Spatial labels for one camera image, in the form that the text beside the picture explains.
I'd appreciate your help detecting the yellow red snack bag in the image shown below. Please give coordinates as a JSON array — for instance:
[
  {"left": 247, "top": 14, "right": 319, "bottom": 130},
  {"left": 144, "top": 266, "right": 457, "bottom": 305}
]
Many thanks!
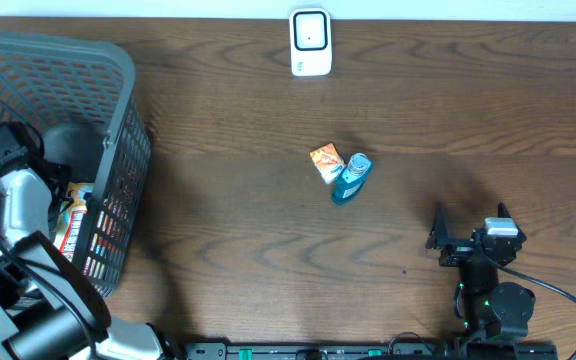
[{"left": 53, "top": 183, "right": 94, "bottom": 261}]

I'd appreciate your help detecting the blue mouthwash bottle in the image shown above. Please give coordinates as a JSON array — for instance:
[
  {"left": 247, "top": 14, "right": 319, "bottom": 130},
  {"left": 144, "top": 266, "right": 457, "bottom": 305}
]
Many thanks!
[{"left": 331, "top": 153, "right": 373, "bottom": 205}]

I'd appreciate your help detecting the orange white small box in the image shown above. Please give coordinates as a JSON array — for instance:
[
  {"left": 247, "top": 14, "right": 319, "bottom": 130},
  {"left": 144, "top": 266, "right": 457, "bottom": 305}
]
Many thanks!
[{"left": 310, "top": 143, "right": 346, "bottom": 184}]

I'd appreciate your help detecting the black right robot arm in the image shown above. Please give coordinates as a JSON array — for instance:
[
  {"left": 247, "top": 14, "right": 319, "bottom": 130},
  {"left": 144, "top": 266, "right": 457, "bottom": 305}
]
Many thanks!
[{"left": 426, "top": 203, "right": 535, "bottom": 345}]

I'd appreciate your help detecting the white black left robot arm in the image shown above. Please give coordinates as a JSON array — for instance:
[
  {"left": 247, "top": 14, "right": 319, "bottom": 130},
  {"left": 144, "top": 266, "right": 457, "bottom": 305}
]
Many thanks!
[{"left": 0, "top": 122, "right": 184, "bottom": 359}]

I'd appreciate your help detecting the white barcode scanner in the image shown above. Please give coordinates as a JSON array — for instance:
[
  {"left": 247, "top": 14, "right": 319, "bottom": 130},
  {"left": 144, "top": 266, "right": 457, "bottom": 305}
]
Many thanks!
[{"left": 289, "top": 8, "right": 332, "bottom": 77}]

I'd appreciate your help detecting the grey plastic shopping basket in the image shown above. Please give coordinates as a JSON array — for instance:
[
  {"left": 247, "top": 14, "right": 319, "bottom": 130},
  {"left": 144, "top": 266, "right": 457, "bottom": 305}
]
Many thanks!
[{"left": 0, "top": 32, "right": 151, "bottom": 297}]

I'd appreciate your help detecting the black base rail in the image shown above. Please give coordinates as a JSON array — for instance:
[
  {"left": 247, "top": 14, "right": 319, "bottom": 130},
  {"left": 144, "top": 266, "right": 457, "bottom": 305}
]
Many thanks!
[{"left": 183, "top": 339, "right": 559, "bottom": 360}]

